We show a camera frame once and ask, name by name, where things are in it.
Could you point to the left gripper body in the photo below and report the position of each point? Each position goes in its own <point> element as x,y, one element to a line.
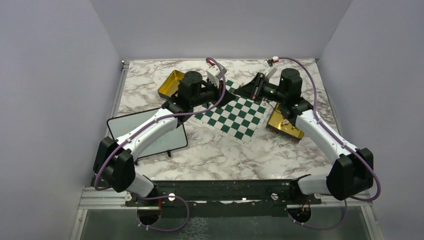
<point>213,94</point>

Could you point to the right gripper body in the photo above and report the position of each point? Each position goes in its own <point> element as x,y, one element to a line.
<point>260,88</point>

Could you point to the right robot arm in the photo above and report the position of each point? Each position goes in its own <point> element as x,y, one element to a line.
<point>351,167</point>

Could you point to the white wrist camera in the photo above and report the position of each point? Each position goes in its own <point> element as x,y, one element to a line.
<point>214,75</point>
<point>271,69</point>

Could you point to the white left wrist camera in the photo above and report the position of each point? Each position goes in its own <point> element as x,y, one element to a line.
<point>214,75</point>

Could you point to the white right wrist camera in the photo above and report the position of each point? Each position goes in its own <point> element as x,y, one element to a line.
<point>271,69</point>

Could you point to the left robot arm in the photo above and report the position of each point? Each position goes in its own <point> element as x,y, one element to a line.
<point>114,162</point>

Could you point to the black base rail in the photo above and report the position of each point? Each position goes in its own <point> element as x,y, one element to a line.
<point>220,198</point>

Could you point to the green white chess board mat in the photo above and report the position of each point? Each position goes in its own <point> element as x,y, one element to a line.
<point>240,120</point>

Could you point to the gold tin with light pieces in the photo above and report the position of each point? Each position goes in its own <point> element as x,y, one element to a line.
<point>278,125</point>

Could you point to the gold tin with dark pieces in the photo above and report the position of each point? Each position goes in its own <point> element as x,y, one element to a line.
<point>170,85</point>

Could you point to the aluminium rail left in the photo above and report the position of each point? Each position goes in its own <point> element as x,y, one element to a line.
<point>92,199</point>

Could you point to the small whiteboard with stand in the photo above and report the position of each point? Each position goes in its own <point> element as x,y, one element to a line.
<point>151,135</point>

